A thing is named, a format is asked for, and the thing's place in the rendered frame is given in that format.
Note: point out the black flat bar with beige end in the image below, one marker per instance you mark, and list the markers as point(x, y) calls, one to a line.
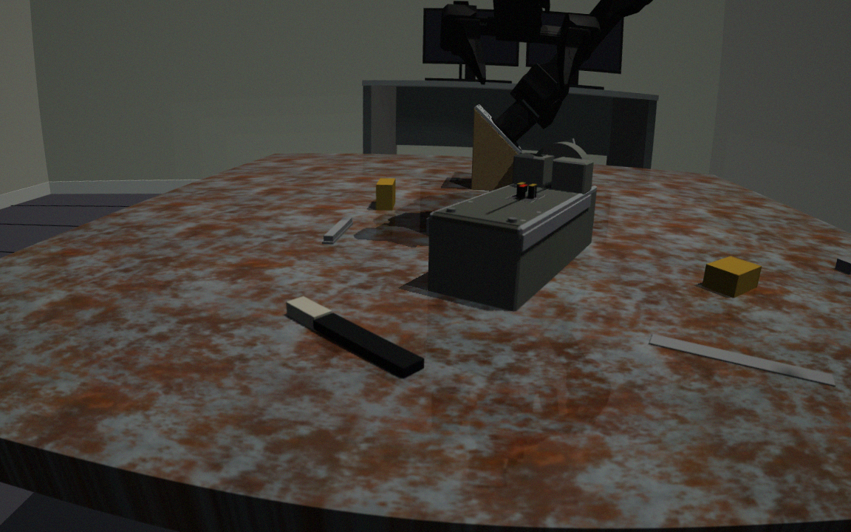
point(372, 347)

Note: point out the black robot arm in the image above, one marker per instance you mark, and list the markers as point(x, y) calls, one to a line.
point(540, 87)

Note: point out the dark grey rectangular bar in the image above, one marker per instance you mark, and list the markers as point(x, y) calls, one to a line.
point(331, 236)

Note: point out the grey flat bar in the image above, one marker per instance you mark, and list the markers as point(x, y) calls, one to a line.
point(743, 360)

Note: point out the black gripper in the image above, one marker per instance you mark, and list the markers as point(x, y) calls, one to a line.
point(461, 32)

